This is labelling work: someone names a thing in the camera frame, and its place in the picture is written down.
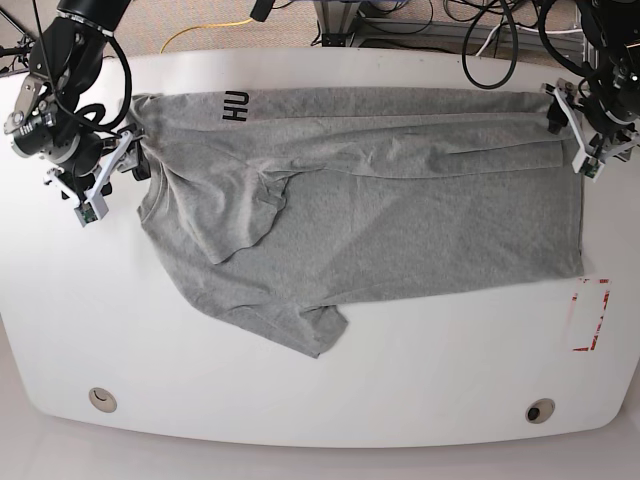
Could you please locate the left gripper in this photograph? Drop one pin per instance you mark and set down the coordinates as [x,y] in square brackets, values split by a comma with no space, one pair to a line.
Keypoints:
[602,132]

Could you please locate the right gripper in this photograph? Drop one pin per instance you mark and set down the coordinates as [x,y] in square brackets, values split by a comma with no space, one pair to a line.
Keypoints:
[82,161]

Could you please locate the grey T-shirt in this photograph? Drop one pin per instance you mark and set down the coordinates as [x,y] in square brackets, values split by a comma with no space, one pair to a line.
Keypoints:
[270,209]

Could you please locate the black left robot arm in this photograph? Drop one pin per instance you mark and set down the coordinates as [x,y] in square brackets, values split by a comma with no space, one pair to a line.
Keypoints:
[611,28]

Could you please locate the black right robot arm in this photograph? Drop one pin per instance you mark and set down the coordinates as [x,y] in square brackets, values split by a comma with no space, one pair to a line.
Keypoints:
[64,61]

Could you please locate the red tape rectangle marking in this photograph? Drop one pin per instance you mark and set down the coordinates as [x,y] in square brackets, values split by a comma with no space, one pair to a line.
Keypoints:
[586,313]

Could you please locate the black tripod legs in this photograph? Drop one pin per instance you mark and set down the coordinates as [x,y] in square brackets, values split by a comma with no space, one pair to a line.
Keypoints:
[17,42]

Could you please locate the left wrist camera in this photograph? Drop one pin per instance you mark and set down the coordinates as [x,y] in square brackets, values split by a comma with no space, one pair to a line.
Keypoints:
[588,166]

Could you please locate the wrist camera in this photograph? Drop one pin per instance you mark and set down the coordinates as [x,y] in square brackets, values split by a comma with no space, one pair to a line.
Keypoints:
[588,166]
[88,212]

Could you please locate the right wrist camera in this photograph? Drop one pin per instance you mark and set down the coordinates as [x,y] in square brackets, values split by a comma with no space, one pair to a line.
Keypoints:
[88,212]

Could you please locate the aluminium frame rail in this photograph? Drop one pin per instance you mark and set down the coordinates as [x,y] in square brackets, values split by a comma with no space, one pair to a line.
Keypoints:
[446,32]

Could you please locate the left table cable grommet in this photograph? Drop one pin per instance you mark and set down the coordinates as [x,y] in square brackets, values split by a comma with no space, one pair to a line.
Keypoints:
[102,400]

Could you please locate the table cable grommet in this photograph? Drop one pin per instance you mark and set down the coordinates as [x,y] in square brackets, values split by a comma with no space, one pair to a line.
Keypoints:
[102,400]
[540,411]

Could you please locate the right table cable grommet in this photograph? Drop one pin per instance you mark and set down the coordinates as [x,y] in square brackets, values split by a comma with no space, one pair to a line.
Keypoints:
[540,411]

